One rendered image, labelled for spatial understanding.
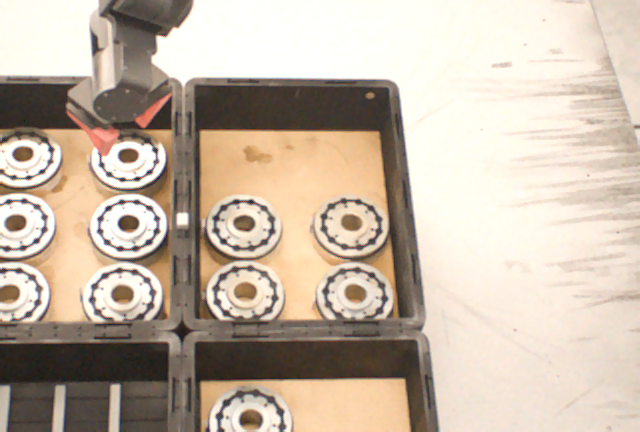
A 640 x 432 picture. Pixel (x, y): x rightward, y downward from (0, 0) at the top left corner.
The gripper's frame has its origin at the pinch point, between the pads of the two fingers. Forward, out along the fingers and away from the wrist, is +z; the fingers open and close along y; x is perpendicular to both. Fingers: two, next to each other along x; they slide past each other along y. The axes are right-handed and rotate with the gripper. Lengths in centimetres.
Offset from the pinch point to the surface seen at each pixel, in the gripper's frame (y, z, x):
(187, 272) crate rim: -2.1, 13.8, -13.2
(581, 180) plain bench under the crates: 63, 36, -36
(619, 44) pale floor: 160, 104, -3
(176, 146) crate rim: 10.9, 13.6, 1.6
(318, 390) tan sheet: 1.4, 23.8, -32.9
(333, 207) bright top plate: 22.4, 20.6, -17.0
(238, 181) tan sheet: 18.1, 23.5, -3.4
